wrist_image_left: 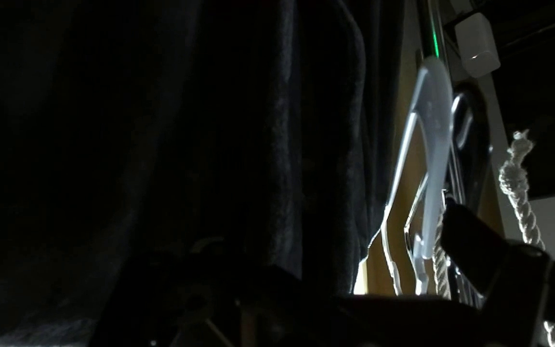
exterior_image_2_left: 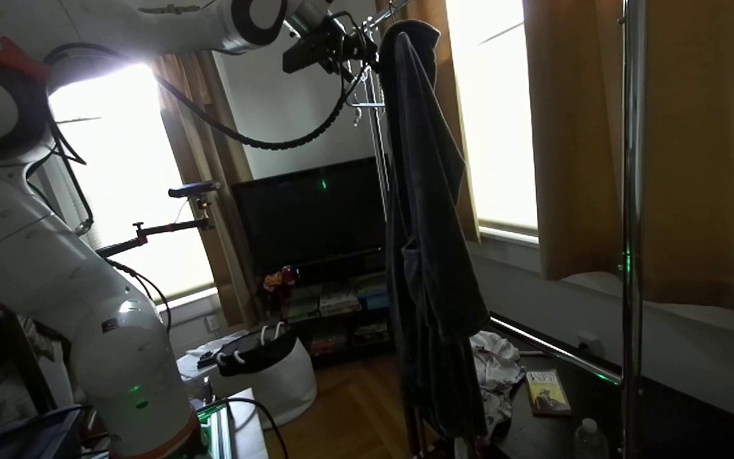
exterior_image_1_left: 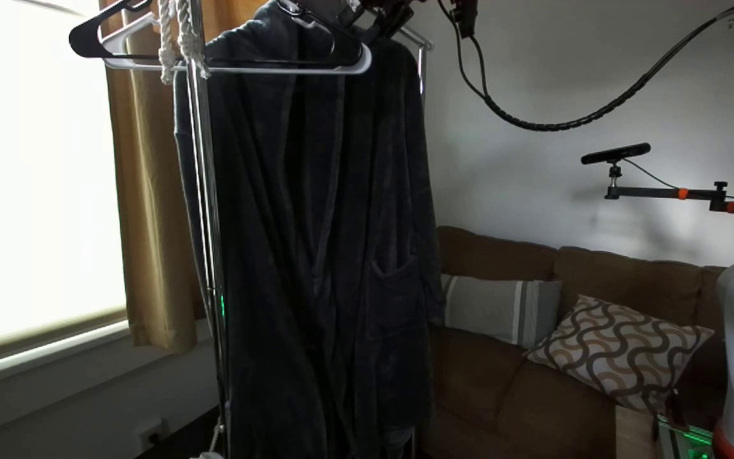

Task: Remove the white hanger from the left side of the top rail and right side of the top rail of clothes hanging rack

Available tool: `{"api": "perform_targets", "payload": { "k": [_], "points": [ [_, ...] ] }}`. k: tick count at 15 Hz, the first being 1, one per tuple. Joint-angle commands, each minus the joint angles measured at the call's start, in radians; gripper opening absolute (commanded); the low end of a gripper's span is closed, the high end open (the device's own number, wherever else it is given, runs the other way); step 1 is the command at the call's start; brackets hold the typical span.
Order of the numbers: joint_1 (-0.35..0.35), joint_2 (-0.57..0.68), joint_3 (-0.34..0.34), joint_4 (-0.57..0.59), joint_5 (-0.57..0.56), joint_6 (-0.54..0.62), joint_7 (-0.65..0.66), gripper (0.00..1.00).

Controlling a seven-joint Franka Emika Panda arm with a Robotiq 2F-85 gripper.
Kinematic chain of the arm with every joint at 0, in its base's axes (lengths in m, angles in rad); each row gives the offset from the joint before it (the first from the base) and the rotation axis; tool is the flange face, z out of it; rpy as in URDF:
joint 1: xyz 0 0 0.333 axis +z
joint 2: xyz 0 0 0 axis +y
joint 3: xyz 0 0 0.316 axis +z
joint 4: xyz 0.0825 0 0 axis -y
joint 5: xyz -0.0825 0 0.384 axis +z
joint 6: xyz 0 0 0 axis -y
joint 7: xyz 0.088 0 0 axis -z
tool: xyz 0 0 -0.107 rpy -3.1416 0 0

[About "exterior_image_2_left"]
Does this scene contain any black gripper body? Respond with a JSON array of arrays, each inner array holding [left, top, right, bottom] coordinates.
[[319, 12, 363, 70]]

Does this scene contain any white plastic basket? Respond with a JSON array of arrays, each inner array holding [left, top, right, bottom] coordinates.
[[343, 59, 388, 116]]

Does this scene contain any dark hanging bathrobe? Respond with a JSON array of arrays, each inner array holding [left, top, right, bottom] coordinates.
[[378, 18, 515, 448]]

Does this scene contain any chrome metal clothes rack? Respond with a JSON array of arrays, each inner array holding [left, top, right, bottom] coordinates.
[[350, 0, 652, 459]]

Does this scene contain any bright window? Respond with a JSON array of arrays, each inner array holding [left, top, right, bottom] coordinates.
[[44, 59, 217, 300], [444, 0, 541, 236]]

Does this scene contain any black flat screen television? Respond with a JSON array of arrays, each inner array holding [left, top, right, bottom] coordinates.
[[229, 154, 391, 275]]

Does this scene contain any brown window curtain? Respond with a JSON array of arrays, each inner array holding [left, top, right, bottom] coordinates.
[[148, 47, 259, 329]]

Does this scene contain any red decoration on stand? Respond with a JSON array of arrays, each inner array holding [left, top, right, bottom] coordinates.
[[254, 261, 301, 316]]

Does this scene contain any dark television stand with books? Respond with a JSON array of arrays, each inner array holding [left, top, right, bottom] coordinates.
[[254, 252, 398, 370]]

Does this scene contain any black item with white stripes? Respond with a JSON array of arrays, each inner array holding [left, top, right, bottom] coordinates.
[[211, 318, 299, 377]]

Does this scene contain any white crumpled cloth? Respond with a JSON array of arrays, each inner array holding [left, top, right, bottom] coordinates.
[[467, 329, 528, 442]]

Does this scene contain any white fabric bin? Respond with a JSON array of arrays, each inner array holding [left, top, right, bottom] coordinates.
[[171, 333, 322, 427]]

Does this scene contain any yellow covered book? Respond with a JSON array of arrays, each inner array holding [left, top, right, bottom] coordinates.
[[523, 367, 575, 418]]

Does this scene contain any clear plastic bottle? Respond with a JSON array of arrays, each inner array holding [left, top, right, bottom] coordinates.
[[570, 414, 615, 459]]

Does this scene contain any dark blue bin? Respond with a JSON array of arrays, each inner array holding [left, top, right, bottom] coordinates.
[[0, 405, 89, 459]]

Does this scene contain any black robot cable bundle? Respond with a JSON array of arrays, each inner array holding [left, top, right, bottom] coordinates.
[[21, 41, 370, 233]]

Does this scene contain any black stereo camera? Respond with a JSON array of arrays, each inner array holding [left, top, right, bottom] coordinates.
[[166, 177, 225, 204]]

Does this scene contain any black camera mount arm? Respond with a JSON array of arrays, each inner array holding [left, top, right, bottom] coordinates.
[[95, 198, 213, 261]]

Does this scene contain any red strap on arm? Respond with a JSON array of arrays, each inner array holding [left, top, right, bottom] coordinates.
[[0, 34, 50, 83]]

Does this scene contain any thin black cable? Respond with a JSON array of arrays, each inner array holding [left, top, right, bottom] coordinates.
[[225, 394, 290, 459]]

